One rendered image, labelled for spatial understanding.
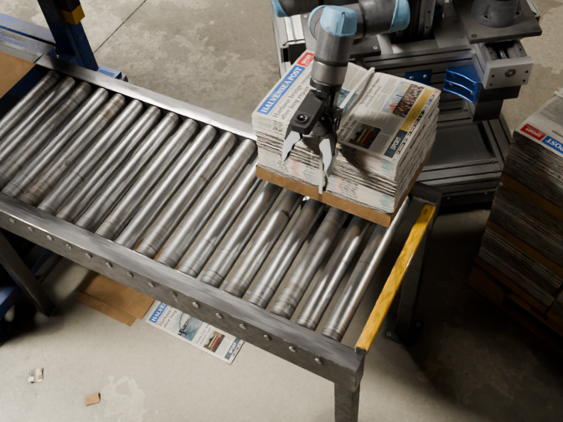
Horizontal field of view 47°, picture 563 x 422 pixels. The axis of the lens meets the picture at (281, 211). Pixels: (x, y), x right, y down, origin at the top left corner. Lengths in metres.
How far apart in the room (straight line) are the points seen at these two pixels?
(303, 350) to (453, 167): 1.26
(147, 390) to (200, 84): 1.52
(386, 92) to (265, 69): 1.68
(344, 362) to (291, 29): 1.24
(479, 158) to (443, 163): 0.14
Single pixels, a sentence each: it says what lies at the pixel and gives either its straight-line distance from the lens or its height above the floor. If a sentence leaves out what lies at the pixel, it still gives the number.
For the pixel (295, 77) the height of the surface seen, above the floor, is 1.03.
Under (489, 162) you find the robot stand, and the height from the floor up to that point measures 0.23.
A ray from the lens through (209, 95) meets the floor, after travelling 3.16.
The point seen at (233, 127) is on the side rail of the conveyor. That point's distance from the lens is 1.88.
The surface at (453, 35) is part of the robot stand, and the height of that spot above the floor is 0.73.
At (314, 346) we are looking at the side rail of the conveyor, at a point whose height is 0.80.
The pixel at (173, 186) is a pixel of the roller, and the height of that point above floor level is 0.79.
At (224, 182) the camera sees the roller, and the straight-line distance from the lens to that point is 1.76.
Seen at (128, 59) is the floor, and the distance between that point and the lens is 3.47.
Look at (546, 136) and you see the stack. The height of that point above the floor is 0.83.
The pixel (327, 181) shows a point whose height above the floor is 0.90.
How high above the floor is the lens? 2.15
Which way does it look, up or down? 54 degrees down
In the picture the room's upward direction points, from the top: 7 degrees counter-clockwise
